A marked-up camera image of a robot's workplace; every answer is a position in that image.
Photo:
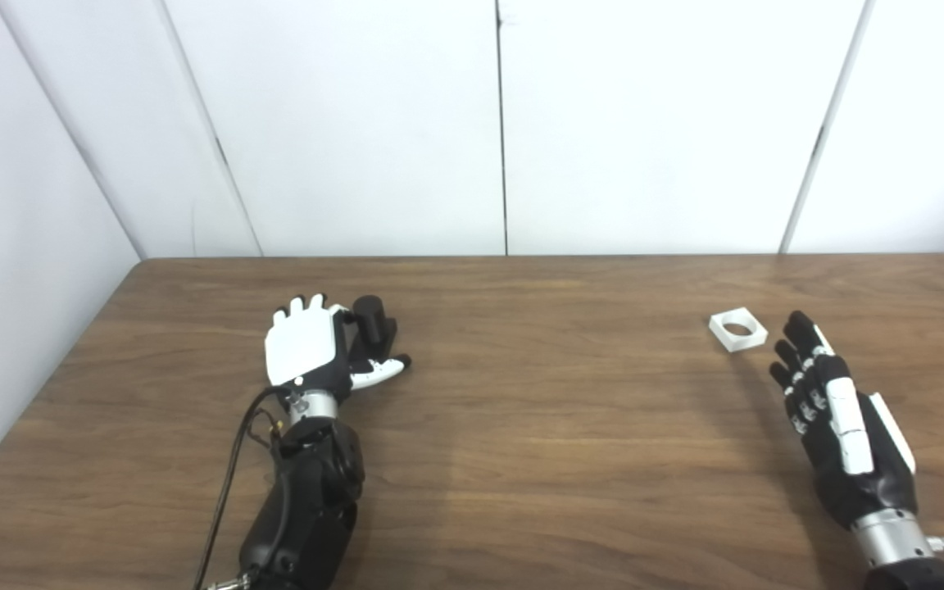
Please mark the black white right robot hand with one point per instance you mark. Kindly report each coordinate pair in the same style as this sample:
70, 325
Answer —
845, 426

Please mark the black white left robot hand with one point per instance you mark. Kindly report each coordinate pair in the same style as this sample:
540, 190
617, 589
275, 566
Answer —
301, 344

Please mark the black peg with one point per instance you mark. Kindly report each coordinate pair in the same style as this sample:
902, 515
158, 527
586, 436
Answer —
374, 324

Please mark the white square piece with hole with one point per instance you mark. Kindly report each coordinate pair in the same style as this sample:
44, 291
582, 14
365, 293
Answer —
738, 332

